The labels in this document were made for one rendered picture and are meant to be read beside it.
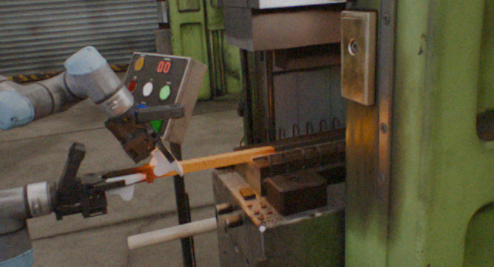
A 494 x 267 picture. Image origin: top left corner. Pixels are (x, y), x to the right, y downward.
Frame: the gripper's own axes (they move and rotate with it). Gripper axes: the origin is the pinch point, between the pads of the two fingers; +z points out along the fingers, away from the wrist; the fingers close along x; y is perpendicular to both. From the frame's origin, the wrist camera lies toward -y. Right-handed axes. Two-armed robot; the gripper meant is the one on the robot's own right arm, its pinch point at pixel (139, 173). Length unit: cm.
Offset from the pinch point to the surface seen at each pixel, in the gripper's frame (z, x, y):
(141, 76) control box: 11, -62, -13
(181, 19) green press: 119, -471, -9
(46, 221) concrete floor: -44, -202, 100
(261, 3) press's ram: 27.8, 12.8, -37.4
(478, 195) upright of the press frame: 54, 48, -3
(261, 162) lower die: 29.2, 4.8, 1.0
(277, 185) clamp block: 28.2, 16.8, 2.3
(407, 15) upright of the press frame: 42, 41, -35
